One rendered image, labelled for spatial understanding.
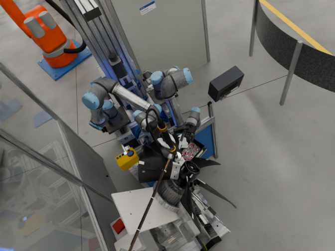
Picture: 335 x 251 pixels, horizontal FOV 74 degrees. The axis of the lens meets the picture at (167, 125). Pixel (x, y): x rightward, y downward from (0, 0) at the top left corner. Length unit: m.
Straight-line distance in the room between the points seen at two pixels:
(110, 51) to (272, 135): 2.11
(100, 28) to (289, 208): 2.38
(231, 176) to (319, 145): 1.06
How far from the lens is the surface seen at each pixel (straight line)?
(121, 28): 2.82
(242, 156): 2.82
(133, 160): 1.78
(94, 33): 1.76
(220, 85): 1.79
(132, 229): 1.29
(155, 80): 1.91
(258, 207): 2.63
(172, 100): 1.59
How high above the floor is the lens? 2.54
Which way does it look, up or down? 54 degrees down
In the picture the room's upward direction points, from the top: 22 degrees counter-clockwise
